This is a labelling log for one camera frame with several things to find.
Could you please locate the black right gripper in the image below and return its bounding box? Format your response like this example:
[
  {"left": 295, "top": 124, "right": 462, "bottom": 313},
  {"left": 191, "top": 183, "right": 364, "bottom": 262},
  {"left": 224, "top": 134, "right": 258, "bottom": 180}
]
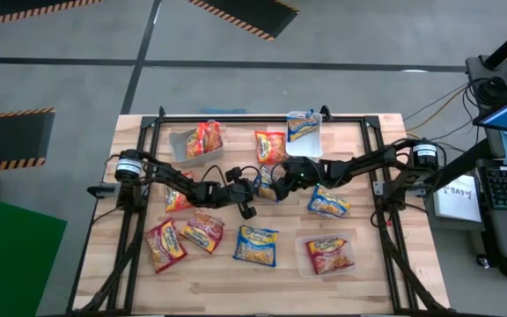
[{"left": 272, "top": 157, "right": 325, "bottom": 203}]

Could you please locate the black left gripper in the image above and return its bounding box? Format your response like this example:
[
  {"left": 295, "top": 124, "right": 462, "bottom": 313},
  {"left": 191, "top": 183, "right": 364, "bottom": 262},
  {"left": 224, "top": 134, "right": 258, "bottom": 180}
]
[{"left": 220, "top": 166, "right": 261, "bottom": 220}]

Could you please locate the orange Maruchan ramen pack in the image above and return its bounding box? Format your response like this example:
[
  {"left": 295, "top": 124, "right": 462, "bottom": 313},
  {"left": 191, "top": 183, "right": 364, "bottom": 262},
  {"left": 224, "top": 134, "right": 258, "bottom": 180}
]
[
  {"left": 164, "top": 171, "right": 195, "bottom": 214},
  {"left": 185, "top": 122, "right": 206, "bottom": 160},
  {"left": 253, "top": 130, "right": 288, "bottom": 166},
  {"left": 201, "top": 121, "right": 224, "bottom": 154},
  {"left": 256, "top": 165, "right": 282, "bottom": 203}
]

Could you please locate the blue Maruchan ramen pack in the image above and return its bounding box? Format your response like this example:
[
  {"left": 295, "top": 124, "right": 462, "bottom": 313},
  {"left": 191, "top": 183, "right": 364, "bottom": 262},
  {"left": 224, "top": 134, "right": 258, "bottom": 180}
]
[
  {"left": 286, "top": 112, "right": 320, "bottom": 144},
  {"left": 307, "top": 184, "right": 352, "bottom": 220},
  {"left": 232, "top": 225, "right": 280, "bottom": 269}
]

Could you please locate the red Maruchan ramen pack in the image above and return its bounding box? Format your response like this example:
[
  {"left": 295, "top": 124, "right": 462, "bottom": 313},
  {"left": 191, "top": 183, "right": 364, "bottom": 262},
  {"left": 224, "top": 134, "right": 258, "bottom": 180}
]
[
  {"left": 305, "top": 236, "right": 355, "bottom": 276},
  {"left": 143, "top": 217, "right": 188, "bottom": 275},
  {"left": 179, "top": 210, "right": 226, "bottom": 255}
]

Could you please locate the white plastic bin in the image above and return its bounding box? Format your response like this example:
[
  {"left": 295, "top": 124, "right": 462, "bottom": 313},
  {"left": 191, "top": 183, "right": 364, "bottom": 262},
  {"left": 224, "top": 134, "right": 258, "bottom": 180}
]
[{"left": 284, "top": 110, "right": 324, "bottom": 159}]

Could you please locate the blue floor tape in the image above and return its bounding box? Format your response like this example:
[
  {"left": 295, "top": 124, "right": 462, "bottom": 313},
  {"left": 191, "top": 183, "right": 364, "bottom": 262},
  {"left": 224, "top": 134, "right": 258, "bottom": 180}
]
[{"left": 199, "top": 107, "right": 246, "bottom": 115}]

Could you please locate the light grey plastic bin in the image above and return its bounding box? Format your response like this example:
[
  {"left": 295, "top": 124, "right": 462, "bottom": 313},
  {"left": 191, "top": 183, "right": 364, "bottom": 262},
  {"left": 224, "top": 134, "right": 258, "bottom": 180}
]
[{"left": 167, "top": 121, "right": 225, "bottom": 169}]

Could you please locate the black hazard-striped floor mat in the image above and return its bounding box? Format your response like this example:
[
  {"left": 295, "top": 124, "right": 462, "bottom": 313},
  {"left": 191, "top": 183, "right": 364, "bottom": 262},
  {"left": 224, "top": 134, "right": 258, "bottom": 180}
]
[
  {"left": 0, "top": 107, "right": 56, "bottom": 173},
  {"left": 0, "top": 0, "right": 105, "bottom": 30},
  {"left": 186, "top": 0, "right": 301, "bottom": 43}
]

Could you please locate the white paper sign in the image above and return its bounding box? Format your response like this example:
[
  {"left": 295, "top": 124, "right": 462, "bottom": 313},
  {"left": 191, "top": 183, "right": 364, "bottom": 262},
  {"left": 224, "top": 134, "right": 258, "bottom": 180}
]
[{"left": 431, "top": 173, "right": 483, "bottom": 225}]

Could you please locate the green board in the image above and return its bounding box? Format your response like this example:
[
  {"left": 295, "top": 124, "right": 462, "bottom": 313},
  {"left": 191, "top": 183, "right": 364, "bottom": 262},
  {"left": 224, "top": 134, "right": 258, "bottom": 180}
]
[{"left": 0, "top": 189, "right": 69, "bottom": 317}]

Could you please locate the black aluminium table frame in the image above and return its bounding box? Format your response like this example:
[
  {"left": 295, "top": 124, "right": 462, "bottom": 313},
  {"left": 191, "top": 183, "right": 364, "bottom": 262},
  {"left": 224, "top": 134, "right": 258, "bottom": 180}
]
[{"left": 66, "top": 104, "right": 455, "bottom": 317}]

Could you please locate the coiled black cable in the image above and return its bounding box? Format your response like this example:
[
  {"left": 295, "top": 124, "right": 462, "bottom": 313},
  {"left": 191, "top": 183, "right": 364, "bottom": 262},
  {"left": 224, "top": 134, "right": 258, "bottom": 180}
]
[{"left": 473, "top": 77, "right": 507, "bottom": 105}]

